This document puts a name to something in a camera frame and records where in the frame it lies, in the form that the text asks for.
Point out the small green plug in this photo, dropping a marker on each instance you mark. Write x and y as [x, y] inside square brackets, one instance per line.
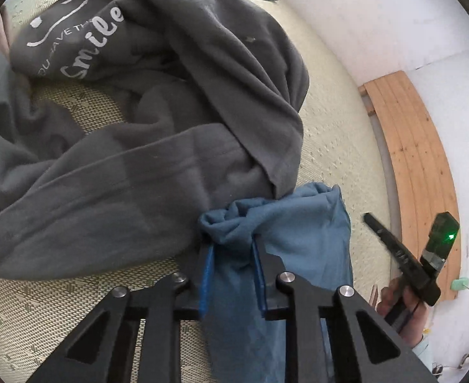
[460, 284]

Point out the person's right forearm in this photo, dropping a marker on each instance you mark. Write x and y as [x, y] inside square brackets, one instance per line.
[424, 353]

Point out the wooden bed headboard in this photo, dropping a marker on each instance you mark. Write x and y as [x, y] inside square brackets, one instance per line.
[414, 167]

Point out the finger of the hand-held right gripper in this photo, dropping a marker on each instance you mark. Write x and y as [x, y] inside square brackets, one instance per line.
[394, 247]

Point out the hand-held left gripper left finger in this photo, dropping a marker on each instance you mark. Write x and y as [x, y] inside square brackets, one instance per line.
[206, 283]

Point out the blue t-shirt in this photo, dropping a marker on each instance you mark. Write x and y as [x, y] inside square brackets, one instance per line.
[298, 227]

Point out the person's right hand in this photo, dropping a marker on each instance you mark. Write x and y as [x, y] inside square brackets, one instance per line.
[416, 323]

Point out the grey printed sweatshirt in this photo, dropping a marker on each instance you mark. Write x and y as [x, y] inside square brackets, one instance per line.
[138, 147]

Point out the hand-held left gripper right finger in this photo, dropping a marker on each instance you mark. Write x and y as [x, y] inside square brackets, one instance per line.
[260, 283]

